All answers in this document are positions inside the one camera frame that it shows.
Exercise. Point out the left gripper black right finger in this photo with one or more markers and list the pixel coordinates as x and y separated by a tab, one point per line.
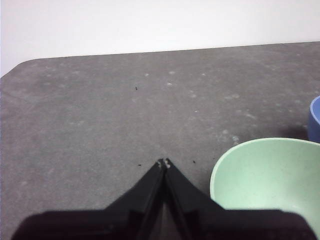
186	195

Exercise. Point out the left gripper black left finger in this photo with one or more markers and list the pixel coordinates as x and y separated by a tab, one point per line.
142	195

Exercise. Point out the green ribbed bowl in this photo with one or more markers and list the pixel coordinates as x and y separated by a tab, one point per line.
265	175

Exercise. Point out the blue ribbed bowl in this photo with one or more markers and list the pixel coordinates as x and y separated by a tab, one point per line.
314	120

